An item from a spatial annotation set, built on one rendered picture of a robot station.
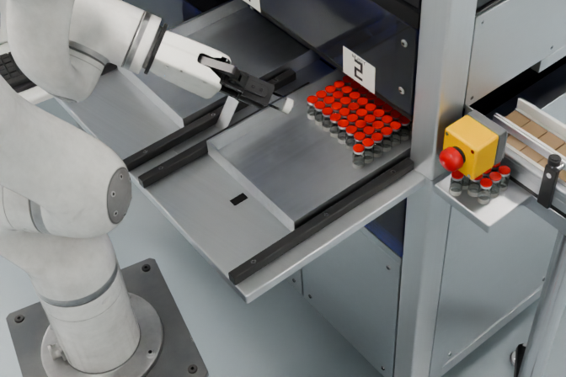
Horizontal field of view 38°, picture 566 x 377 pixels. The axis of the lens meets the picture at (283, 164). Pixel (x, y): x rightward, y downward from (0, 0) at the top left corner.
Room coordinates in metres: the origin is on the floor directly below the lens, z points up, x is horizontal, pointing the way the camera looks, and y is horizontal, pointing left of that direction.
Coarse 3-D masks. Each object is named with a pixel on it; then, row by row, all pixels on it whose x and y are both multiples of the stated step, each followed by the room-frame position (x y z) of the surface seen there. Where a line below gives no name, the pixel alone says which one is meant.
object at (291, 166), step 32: (288, 96) 1.23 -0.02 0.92; (256, 128) 1.18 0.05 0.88; (288, 128) 1.17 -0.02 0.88; (320, 128) 1.16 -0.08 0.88; (224, 160) 1.07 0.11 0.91; (256, 160) 1.09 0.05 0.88; (288, 160) 1.08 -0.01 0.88; (320, 160) 1.08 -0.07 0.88; (384, 160) 1.06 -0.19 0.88; (256, 192) 0.99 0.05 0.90; (288, 192) 1.00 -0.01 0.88; (320, 192) 1.00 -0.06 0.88; (352, 192) 0.98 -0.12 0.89; (288, 224) 0.92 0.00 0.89
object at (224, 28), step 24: (240, 0) 1.58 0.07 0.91; (192, 24) 1.50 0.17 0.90; (216, 24) 1.53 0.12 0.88; (240, 24) 1.52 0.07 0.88; (264, 24) 1.51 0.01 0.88; (216, 48) 1.44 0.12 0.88; (240, 48) 1.43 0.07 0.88; (264, 48) 1.43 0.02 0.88; (288, 48) 1.42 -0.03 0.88; (264, 72) 1.34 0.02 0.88; (168, 96) 1.29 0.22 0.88; (192, 96) 1.29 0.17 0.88; (216, 96) 1.28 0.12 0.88; (192, 120) 1.20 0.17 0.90
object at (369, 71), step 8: (344, 48) 1.19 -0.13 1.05; (344, 56) 1.19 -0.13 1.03; (352, 56) 1.17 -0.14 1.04; (344, 64) 1.19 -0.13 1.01; (352, 64) 1.17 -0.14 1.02; (368, 64) 1.14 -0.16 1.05; (344, 72) 1.19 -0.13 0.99; (352, 72) 1.17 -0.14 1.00; (368, 72) 1.14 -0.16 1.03; (368, 80) 1.14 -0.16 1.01; (368, 88) 1.14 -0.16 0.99
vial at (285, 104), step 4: (272, 96) 0.90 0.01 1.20; (276, 96) 0.90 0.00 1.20; (280, 96) 0.90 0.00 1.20; (284, 96) 0.90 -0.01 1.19; (272, 100) 0.89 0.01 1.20; (276, 100) 0.89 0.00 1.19; (280, 100) 0.89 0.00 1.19; (284, 100) 0.89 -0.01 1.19; (288, 100) 0.90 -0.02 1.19; (292, 100) 0.90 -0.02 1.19; (268, 104) 0.89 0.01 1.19; (272, 104) 0.89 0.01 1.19; (276, 104) 0.89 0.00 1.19; (280, 104) 0.89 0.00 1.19; (284, 104) 0.89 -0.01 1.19; (288, 104) 0.89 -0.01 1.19; (292, 104) 0.89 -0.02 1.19; (276, 108) 0.89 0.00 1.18; (280, 108) 0.89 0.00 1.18; (284, 108) 0.89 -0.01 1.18; (288, 108) 0.89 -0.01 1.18; (284, 112) 0.89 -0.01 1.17; (288, 112) 0.89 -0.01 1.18
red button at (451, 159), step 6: (444, 150) 0.95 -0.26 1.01; (450, 150) 0.94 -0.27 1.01; (456, 150) 0.94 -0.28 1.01; (444, 156) 0.94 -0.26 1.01; (450, 156) 0.93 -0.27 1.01; (456, 156) 0.93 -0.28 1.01; (444, 162) 0.94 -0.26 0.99; (450, 162) 0.93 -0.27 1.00; (456, 162) 0.92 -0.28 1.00; (462, 162) 0.93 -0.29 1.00; (450, 168) 0.93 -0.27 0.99; (456, 168) 0.92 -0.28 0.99
